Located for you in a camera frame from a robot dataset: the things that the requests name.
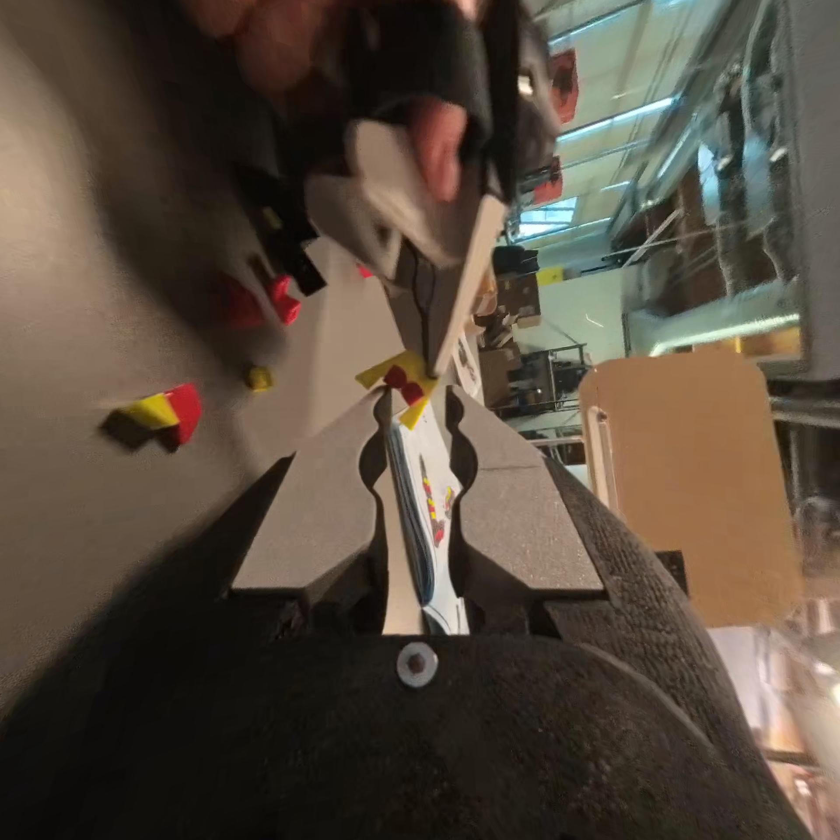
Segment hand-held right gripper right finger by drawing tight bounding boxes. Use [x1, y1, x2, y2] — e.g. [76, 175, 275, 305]
[446, 386, 606, 634]

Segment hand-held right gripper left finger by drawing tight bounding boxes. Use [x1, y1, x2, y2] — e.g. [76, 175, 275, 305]
[230, 386, 395, 634]

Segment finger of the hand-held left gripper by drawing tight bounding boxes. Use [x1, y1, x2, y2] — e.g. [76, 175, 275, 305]
[305, 174, 455, 368]
[343, 120, 511, 378]

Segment red plate with yellow wedges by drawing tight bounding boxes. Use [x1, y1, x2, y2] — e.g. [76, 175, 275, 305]
[354, 349, 441, 432]

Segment person's left hand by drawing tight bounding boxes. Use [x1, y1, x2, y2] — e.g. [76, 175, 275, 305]
[189, 0, 491, 202]

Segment metal storage shelf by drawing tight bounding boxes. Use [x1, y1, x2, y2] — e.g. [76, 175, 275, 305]
[518, 46, 581, 211]

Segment stack of cardboard boxes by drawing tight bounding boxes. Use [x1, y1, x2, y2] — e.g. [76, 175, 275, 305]
[472, 269, 546, 408]

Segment closed instruction booklet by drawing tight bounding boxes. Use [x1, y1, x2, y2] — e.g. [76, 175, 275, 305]
[456, 331, 483, 395]

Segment open instruction booklet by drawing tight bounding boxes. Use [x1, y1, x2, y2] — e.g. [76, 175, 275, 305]
[386, 400, 470, 636]

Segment small red toy brick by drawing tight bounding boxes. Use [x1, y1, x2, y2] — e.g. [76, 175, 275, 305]
[266, 274, 304, 327]

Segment wooden book stand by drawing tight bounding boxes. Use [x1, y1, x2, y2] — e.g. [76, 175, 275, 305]
[577, 344, 805, 629]

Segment red and yellow wedge bricks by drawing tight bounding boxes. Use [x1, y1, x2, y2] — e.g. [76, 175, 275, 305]
[100, 382, 204, 455]

